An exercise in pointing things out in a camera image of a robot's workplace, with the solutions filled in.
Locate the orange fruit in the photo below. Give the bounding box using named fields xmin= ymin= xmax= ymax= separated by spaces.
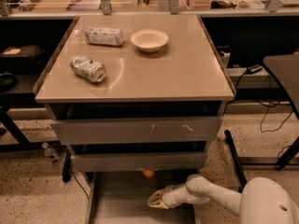
xmin=142 ymin=170 xmax=155 ymax=178

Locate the middle grey drawer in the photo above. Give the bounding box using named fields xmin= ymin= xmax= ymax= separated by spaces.
xmin=71 ymin=152 xmax=207 ymax=172

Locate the crushed silver soda can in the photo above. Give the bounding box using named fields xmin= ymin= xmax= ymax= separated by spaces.
xmin=70 ymin=55 xmax=107 ymax=83

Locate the clear plastic water bottle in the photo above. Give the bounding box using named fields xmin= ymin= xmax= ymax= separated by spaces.
xmin=74 ymin=26 xmax=123 ymax=47

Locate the top grey drawer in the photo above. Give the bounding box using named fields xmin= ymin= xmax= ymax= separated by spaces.
xmin=51 ymin=116 xmax=222 ymax=145

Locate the grey drawer cabinet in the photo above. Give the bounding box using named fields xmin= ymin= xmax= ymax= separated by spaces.
xmin=33 ymin=14 xmax=237 ymax=224

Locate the black cable on floor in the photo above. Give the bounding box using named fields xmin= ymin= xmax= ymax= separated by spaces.
xmin=255 ymin=100 xmax=294 ymax=134

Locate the open bottom grey drawer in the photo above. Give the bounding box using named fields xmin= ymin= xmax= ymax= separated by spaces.
xmin=85 ymin=171 xmax=196 ymax=224

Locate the small bottle on floor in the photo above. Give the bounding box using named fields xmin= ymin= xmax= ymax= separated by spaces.
xmin=42 ymin=142 xmax=60 ymax=162

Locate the white paper bowl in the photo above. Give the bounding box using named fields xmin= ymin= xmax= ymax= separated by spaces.
xmin=131 ymin=29 xmax=168 ymax=53

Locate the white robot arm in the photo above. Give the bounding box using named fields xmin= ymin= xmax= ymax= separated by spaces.
xmin=148 ymin=175 xmax=299 ymax=224

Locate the black table leg bar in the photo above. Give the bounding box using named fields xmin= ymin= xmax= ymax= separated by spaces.
xmin=224 ymin=130 xmax=247 ymax=191

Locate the black power adapter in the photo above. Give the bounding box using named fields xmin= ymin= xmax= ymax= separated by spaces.
xmin=246 ymin=64 xmax=263 ymax=75

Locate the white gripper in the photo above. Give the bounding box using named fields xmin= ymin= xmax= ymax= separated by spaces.
xmin=148 ymin=184 xmax=193 ymax=209

